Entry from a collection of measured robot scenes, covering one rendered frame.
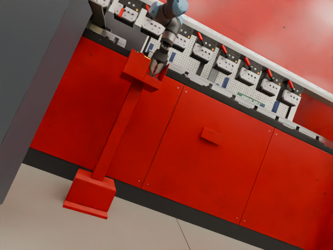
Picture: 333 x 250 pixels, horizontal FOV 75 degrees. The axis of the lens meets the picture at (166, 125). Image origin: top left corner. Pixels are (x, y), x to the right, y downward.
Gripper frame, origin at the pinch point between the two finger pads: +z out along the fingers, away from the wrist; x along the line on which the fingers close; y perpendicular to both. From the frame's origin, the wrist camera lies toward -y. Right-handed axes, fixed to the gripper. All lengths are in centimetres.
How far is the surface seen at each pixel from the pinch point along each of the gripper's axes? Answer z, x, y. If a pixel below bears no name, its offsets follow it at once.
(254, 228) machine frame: 63, -109, 4
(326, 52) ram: -86, -126, 26
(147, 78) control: 4.2, 2.7, -6.9
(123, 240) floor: 71, -11, -35
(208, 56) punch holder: -36, -36, 32
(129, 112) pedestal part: 23.4, 3.8, -3.5
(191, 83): -10.4, -28.6, 20.6
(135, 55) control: -3.5, 12.8, -6.2
